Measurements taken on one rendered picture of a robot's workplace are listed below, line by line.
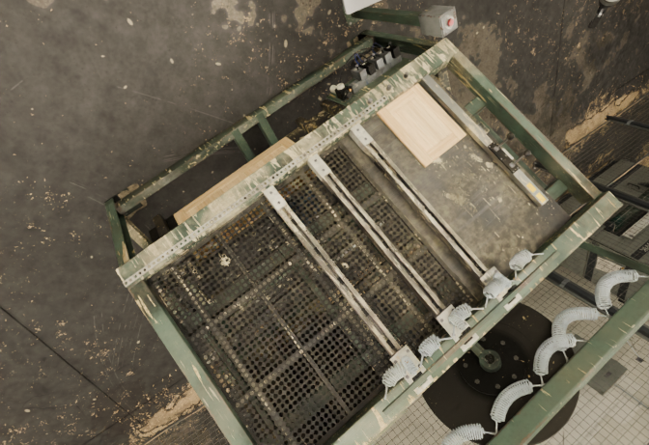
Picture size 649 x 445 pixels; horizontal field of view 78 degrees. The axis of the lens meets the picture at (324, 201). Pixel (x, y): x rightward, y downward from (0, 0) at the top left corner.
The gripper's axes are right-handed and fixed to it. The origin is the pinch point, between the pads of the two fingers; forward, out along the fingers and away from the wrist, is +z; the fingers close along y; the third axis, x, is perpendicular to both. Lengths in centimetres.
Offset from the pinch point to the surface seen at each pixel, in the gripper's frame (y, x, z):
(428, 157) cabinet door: -97, 44, -20
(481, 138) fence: -77, 24, -6
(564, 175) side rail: -79, -23, 8
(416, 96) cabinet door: -68, 66, -9
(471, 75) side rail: -46, 44, 5
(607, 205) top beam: -85, -46, 1
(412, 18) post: -27, 89, 2
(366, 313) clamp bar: -173, 34, -66
